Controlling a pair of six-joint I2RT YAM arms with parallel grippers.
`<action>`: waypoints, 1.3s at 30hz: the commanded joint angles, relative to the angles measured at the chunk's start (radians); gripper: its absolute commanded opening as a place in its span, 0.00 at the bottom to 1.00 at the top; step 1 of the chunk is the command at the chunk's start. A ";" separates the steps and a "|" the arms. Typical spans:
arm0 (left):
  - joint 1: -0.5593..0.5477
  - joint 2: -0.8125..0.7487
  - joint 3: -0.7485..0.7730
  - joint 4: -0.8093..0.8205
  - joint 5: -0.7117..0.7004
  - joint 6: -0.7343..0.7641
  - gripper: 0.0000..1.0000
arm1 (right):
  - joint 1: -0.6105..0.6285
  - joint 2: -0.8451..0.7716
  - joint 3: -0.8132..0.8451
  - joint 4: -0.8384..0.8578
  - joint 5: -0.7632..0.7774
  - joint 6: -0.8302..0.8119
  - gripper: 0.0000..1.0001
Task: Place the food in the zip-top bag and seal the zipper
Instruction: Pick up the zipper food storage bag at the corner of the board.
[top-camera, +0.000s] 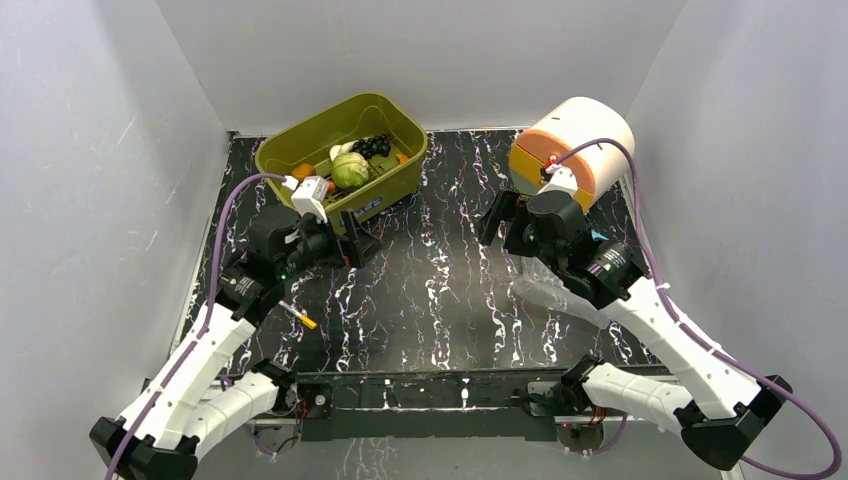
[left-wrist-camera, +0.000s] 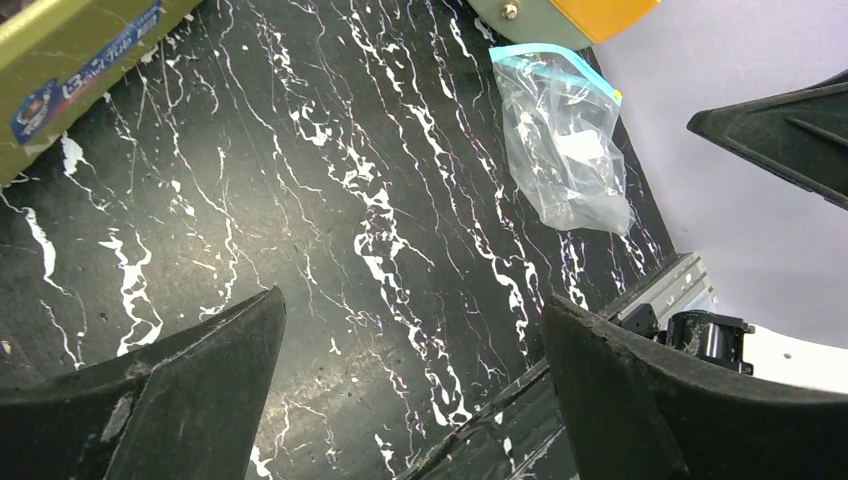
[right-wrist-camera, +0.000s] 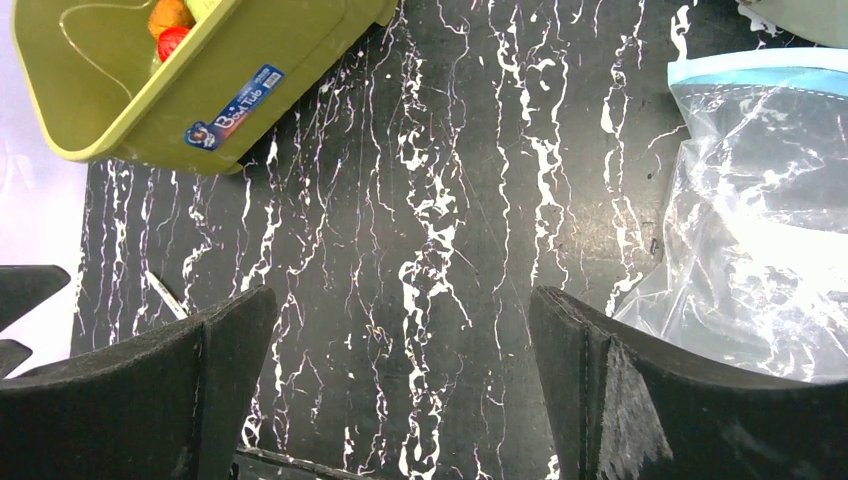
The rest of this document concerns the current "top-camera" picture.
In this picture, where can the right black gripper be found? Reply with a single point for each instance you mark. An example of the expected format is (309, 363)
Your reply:
(520, 221)

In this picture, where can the black grape bunch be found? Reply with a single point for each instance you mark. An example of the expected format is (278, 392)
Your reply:
(378, 145)

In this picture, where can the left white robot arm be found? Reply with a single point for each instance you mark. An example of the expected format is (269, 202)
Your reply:
(170, 426)

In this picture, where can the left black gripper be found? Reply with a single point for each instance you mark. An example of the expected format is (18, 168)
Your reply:
(364, 243)

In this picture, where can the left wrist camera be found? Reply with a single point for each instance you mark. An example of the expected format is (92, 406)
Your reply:
(307, 195)

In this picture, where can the round drawer cabinet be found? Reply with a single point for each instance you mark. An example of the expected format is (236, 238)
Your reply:
(575, 133)

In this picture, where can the yellow capped marker pen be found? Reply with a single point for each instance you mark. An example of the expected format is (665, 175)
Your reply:
(300, 316)

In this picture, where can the clear zip top bag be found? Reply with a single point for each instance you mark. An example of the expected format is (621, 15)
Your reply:
(537, 284)

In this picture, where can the olive green plastic basket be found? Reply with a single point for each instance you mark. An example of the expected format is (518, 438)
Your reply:
(360, 116)

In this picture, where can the green cabbage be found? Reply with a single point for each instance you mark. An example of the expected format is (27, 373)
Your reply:
(349, 170)

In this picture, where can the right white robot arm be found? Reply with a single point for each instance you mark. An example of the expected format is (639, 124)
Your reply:
(715, 409)

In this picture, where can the orange fruit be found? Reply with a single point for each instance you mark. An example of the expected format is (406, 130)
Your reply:
(303, 171)

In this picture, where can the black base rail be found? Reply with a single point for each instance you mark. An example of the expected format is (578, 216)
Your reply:
(482, 403)

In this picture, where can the white mushroom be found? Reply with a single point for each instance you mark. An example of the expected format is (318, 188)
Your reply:
(340, 149)

